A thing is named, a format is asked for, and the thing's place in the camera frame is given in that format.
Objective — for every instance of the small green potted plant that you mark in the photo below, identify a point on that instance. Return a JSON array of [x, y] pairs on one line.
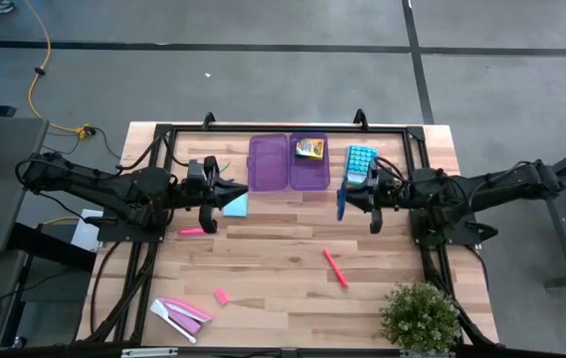
[[422, 318]]

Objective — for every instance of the crayon box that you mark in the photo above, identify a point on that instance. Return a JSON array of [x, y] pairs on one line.
[[310, 148]]

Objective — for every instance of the grey desk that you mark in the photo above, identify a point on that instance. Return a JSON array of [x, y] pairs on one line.
[[4, 214]]

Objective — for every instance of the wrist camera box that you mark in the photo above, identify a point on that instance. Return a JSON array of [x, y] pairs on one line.
[[390, 185], [196, 175]]

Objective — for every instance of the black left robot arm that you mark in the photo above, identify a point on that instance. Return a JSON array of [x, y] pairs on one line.
[[88, 186]]

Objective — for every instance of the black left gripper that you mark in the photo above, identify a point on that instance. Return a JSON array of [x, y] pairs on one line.
[[208, 219]]

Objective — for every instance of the blue sticky notes pad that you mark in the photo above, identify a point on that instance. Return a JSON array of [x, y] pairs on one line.
[[239, 209]]

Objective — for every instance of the pink eraser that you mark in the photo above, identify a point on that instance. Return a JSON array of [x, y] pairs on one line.
[[222, 297]]

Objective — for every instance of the silver aluminium bar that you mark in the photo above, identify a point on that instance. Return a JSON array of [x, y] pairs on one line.
[[148, 352]]

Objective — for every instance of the orange pink marker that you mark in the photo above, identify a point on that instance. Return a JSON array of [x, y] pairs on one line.
[[336, 268]]

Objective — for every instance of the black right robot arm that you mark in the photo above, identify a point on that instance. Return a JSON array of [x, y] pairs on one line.
[[486, 189]]

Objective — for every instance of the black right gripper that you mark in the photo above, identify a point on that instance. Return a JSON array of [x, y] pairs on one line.
[[376, 219]]

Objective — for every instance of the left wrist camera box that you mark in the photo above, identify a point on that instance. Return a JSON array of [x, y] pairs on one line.
[[196, 175]]

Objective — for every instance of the white paper sheet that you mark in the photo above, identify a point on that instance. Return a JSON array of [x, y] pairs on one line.
[[83, 238]]

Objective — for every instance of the purple plastic pencil case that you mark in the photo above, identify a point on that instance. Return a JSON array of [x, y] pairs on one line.
[[270, 164]]

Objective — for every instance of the black aluminium table frame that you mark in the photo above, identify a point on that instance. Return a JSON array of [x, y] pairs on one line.
[[287, 129]]

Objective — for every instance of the pink highlighter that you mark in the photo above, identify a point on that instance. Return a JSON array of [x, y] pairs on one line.
[[191, 232]]

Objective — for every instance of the black frame clamp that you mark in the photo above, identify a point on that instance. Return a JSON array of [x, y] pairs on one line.
[[208, 120], [360, 119]]

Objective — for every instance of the green pencil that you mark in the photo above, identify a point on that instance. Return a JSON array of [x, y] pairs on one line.
[[225, 167]]

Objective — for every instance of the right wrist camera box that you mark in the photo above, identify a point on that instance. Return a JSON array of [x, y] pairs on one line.
[[390, 185]]

